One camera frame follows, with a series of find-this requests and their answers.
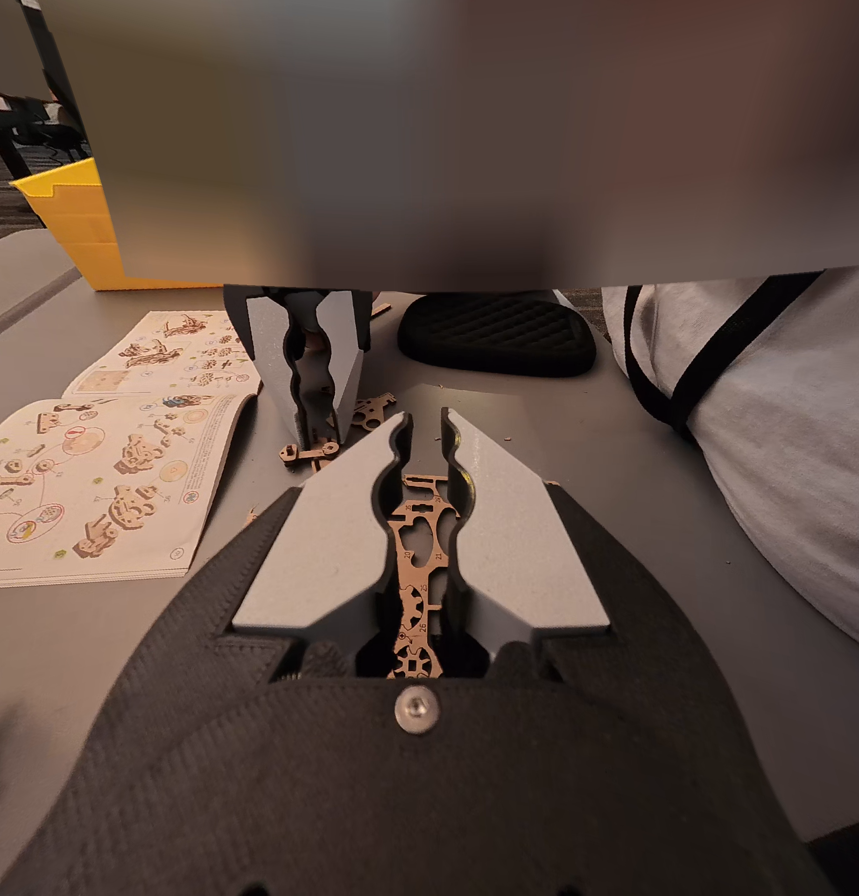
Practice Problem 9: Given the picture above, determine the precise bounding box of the yellow cardboard box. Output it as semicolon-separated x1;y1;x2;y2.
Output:
9;157;225;292

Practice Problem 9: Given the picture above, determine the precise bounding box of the open instruction booklet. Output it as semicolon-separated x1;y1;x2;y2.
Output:
0;309;264;589

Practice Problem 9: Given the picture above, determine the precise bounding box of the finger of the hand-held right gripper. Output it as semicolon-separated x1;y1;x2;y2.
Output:
244;293;313;450
316;290;366;446

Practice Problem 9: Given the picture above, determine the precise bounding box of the black strap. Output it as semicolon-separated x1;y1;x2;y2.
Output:
621;269;827;441

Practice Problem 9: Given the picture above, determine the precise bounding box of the punched-out wooden parts sheet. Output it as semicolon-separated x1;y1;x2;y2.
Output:
244;472;561;680

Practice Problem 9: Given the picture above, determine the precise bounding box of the black quilted pad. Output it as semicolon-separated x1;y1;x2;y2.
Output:
397;292;599;379

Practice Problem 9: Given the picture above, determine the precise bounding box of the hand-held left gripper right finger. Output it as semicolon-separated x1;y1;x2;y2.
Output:
439;407;613;660

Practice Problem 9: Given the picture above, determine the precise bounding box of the black metal frame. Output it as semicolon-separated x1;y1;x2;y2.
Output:
0;0;94;184

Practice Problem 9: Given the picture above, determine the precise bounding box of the cross-shaped wooden model assembly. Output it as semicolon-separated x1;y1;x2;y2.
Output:
278;392;397;472

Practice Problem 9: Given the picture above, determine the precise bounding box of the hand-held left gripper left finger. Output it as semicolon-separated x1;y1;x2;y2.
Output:
231;411;413;659

